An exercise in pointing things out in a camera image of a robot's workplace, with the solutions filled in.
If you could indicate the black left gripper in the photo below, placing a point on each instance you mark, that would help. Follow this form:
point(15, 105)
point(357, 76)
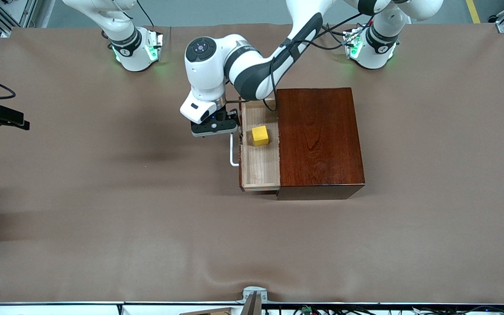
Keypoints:
point(228, 116)

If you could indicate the yellow cube block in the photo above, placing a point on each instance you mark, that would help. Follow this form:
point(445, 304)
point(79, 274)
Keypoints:
point(260, 135)

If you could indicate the light wood drawer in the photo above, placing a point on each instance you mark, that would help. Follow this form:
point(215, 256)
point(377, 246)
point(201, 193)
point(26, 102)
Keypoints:
point(260, 166)

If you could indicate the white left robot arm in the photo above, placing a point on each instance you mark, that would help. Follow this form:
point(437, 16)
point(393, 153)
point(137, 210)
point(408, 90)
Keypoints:
point(252, 74)

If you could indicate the dark red wooden cabinet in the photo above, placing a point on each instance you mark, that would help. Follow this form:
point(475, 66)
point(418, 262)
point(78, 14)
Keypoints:
point(322, 140)

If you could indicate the table cover sheet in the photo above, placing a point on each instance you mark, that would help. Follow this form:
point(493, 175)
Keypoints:
point(103, 197)

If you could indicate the brown cardboard piece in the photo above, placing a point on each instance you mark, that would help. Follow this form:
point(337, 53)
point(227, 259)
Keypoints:
point(217, 312)

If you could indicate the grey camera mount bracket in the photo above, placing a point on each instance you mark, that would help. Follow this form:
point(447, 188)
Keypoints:
point(252, 297)

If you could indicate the white table edge rail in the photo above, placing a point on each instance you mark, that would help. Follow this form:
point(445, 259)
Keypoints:
point(59, 308)

